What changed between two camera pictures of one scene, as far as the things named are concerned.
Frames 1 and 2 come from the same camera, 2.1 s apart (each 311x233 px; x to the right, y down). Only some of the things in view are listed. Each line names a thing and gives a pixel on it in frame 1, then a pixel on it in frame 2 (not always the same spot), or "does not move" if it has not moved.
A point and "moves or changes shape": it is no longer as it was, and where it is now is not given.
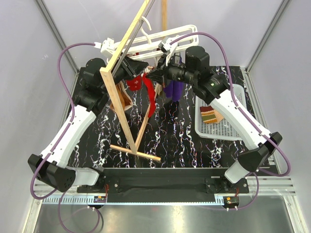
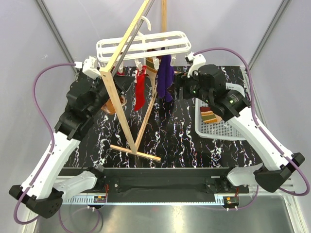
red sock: [150, 85] to [140, 88]
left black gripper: [132, 67] to [123, 82]
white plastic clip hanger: [156, 44] moves or changes shape
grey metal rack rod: [131, 40] does not move
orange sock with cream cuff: [126, 100] to [108, 107]
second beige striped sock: [209, 115] does not move
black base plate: [165, 182] does not move
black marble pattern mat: [151, 124] does not move
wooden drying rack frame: [134, 142] does not move
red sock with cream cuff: [135, 84] moves or changes shape
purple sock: [174, 90] moves or changes shape
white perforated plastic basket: [223, 129] does not move
